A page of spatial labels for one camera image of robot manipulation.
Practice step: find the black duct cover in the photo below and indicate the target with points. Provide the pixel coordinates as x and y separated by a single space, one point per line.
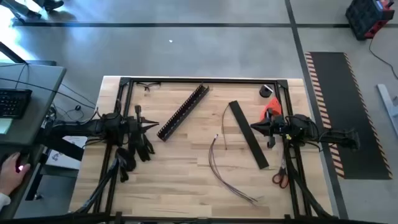
248 133

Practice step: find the black stand leg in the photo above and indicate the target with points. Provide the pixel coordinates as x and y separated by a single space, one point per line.
18 9

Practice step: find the grey metal profile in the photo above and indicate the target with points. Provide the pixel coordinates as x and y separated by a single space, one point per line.
387 101

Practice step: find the black hazard-striped floor mat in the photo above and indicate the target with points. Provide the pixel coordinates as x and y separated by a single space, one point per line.
348 93

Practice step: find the white cardboard box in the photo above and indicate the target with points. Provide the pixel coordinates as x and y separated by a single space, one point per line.
62 158

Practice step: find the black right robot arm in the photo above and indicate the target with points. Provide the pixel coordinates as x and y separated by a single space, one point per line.
335 138

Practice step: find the black aluminium rig frame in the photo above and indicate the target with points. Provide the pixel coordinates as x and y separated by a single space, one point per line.
242 81

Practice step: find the small black tape roll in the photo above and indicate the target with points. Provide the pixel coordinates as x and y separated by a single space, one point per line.
265 92

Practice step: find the thin brown zip tie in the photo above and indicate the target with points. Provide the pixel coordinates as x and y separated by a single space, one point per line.
223 124

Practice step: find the person's forearm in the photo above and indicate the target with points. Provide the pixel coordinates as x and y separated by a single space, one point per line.
3 202

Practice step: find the clear safety glasses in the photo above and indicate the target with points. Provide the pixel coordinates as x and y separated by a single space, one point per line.
147 87

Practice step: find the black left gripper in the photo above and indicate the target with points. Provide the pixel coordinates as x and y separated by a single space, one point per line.
136 127

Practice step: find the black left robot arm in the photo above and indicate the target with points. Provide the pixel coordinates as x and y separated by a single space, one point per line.
84 127

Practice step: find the black slanted bar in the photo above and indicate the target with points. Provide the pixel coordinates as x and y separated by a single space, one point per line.
12 53

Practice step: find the black diagonal brace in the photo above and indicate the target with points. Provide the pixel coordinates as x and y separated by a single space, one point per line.
66 151

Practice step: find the person's hand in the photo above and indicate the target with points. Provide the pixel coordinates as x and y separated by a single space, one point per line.
9 177

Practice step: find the pale green notepad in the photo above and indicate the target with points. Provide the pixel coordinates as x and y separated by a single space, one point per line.
4 126

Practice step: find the black and red toolbox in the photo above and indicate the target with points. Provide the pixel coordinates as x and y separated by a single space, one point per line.
363 15

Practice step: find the person's shoe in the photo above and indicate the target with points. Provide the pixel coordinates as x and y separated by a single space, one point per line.
54 4

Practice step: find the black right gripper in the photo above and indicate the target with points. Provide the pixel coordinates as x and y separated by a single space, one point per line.
280 127

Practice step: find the black backlit keyboard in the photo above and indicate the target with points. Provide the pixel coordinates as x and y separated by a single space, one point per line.
12 102

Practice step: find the black computer mouse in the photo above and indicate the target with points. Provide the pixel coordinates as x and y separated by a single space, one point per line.
20 160

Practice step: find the grey desk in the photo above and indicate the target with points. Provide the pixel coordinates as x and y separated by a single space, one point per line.
37 81

